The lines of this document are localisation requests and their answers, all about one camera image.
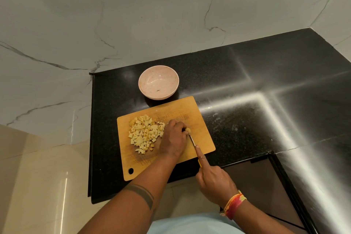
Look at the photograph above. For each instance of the wooden cutting board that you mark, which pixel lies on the wooden cutting board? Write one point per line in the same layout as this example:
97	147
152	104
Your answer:
203	143

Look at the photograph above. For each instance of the person's right hand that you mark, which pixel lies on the person's right hand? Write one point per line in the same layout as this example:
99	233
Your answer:
216	184

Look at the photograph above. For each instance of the potato slice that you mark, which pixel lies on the potato slice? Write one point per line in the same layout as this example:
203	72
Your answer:
188	130

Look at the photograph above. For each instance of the pink speckled bowl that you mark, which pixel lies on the pink speckled bowl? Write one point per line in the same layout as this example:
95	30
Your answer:
160	79

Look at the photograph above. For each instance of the person's left forearm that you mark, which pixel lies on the person's left forearm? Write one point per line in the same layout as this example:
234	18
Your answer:
129	209

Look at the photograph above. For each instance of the pile of diced potato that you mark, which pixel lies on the pile of diced potato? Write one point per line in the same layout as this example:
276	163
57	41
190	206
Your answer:
144	135

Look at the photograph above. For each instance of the person's left hand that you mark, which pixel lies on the person's left hand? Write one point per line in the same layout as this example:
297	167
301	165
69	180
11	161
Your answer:
172	140

